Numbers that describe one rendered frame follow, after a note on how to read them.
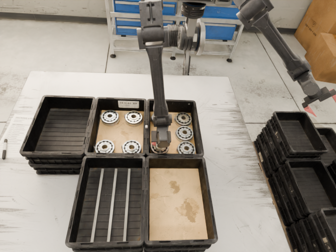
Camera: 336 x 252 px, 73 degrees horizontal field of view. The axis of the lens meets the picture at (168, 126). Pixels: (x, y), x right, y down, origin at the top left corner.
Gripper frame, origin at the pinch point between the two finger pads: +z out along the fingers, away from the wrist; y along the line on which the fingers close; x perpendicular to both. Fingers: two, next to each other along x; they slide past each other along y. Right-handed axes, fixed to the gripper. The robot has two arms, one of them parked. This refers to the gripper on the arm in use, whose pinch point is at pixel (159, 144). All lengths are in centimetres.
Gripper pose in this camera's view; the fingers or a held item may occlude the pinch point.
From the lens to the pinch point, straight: 124.9
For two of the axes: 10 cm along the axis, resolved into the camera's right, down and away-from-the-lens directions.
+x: -0.5, -8.3, 5.6
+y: 9.9, 0.2, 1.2
